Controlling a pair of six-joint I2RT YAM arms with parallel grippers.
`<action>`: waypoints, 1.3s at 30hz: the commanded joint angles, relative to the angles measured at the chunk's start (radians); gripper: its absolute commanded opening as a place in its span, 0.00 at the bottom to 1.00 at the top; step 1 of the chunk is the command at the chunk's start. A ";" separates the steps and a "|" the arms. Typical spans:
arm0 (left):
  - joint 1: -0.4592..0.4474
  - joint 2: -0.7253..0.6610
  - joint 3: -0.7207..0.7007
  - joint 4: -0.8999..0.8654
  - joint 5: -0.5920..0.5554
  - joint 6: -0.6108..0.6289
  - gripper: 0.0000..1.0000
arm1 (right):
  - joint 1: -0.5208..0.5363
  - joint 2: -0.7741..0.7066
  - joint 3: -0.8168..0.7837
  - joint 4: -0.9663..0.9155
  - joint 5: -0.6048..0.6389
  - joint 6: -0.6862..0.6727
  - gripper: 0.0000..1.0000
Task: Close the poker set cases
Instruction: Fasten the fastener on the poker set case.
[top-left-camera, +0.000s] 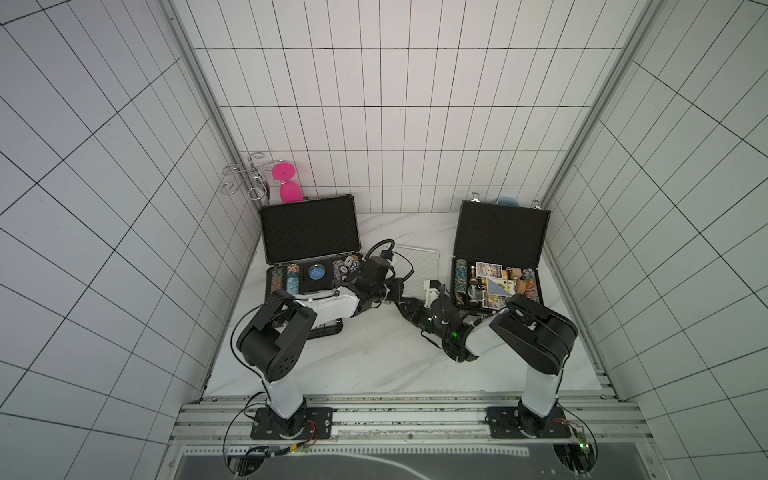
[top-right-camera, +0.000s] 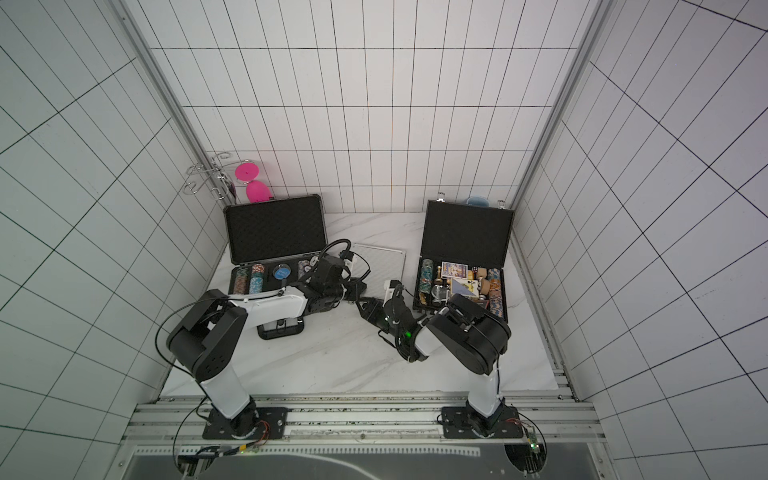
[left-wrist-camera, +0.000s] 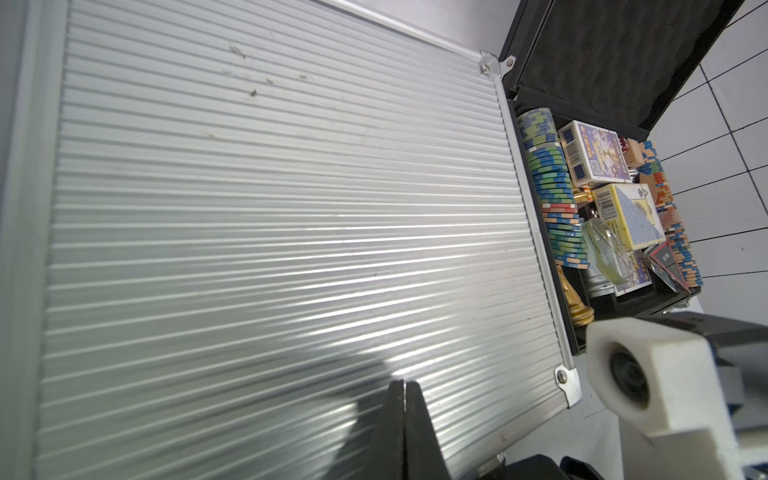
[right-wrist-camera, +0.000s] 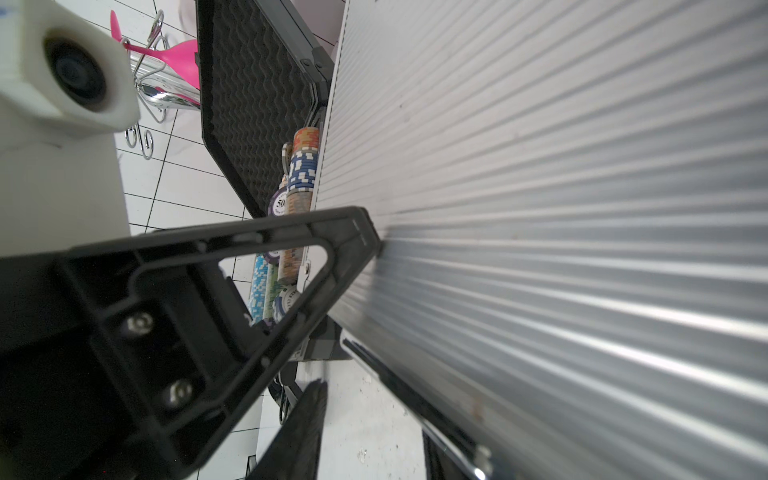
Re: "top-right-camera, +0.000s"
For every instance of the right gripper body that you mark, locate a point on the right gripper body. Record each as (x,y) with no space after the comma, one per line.
(381,312)

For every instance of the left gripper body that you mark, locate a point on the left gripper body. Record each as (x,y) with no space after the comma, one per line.
(335,293)

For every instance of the silver poker case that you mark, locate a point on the silver poker case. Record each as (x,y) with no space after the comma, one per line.
(385,264)

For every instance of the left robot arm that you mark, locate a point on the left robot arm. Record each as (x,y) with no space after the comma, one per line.
(205,340)

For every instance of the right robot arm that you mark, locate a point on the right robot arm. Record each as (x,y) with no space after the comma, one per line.
(475,336)

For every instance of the left black poker case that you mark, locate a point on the left black poker case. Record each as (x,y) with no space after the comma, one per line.
(282,236)

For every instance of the black poker case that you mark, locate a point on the black poker case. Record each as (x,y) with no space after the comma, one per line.
(282,236)
(463,244)

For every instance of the right black poker case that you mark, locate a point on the right black poker case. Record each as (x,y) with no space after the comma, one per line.
(463,244)

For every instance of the pink hourglass object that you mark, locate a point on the pink hourglass object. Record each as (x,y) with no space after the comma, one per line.
(256,190)

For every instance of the blue round object behind case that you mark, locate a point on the blue round object behind case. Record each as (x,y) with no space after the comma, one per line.
(478,202)

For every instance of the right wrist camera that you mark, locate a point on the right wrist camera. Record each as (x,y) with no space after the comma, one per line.
(393,290)

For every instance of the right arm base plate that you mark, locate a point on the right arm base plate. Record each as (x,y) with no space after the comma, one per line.
(466,424)

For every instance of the chrome wire wall rack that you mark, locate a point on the chrome wire wall rack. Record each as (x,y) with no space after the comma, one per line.
(211,176)

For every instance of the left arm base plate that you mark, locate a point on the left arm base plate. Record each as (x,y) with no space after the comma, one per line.
(259,423)

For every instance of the aluminium mounting rail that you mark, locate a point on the aluminium mounting rail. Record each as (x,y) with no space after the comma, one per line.
(366,420)

